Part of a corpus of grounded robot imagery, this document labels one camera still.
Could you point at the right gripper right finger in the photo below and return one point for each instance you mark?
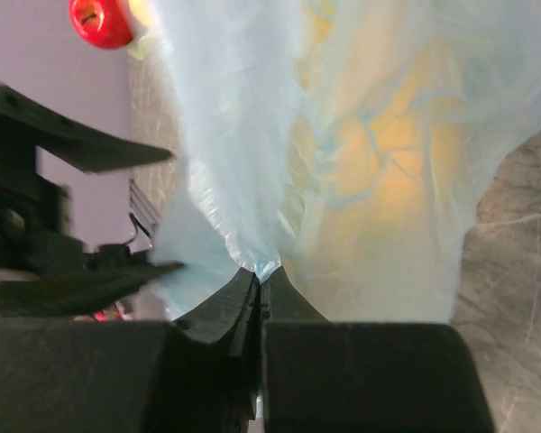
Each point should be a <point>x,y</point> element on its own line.
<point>295,361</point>

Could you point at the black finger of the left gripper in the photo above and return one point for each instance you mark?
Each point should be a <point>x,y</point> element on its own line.
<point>83,147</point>

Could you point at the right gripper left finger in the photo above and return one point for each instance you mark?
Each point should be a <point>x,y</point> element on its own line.
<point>203,377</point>

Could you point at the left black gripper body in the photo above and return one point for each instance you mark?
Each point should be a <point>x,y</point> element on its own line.
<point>35,222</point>

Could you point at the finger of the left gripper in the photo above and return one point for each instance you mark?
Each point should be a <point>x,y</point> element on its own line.
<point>76,295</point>

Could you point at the red fake apple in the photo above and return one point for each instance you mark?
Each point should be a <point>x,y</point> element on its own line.
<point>101,23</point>

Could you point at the light blue plastic bag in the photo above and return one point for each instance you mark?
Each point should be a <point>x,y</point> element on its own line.
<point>233,67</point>

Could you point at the yellow fake banana bunch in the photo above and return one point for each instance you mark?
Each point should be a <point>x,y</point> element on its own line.
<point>376,157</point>

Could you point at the light green wavy plate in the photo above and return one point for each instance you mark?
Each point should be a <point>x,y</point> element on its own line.
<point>144,22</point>

